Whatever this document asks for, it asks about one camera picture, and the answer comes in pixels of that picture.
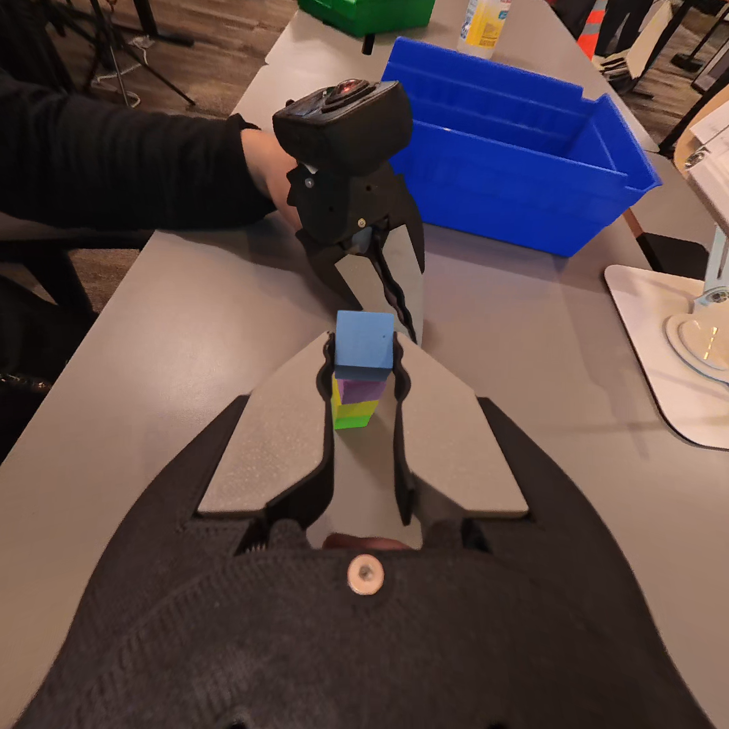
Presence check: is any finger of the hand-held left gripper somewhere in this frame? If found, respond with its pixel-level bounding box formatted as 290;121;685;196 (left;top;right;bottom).
334;253;377;313
373;219;427;346

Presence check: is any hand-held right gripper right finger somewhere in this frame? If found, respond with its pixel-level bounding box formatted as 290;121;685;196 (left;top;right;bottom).
392;332;532;526

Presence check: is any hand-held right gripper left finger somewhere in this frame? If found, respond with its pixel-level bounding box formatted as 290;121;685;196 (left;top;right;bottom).
196;332;337;529

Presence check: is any blue foam cube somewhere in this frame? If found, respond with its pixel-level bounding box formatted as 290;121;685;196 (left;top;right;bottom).
334;310;395;380

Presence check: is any yellow foam cube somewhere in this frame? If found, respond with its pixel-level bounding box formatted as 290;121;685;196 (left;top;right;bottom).
331;379;379;421

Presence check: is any purple foam cube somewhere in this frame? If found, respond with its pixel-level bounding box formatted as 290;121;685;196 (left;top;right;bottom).
340;377;389;404

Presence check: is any person's left forearm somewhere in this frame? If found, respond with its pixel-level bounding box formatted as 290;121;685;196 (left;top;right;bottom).
0;65;280;231

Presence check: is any person's left hand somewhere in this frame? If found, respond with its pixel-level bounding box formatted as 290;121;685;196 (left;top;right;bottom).
240;128;303;231

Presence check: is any green plastic bin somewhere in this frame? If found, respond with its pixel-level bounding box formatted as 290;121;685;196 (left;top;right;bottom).
297;0;436;39

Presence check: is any blue plastic bin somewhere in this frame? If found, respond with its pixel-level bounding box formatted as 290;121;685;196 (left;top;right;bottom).
380;36;663;258

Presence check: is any yellow-blue wipes canister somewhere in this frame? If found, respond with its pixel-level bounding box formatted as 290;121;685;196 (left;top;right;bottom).
457;0;511;59

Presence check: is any white document stand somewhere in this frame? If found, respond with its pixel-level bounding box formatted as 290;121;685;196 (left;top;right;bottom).
604;222;729;451
674;85;729;240

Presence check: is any black floor stand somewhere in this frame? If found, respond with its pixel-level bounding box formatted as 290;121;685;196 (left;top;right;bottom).
132;0;196;47

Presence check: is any person's dark clothing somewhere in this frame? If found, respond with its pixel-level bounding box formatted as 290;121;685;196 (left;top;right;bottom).
0;228;103;462

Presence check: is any orange traffic cone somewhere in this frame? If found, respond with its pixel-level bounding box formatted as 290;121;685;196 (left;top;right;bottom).
577;0;609;59

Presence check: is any white instruction sheet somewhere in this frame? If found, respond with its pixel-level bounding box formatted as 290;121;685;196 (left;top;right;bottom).
689;99;729;149

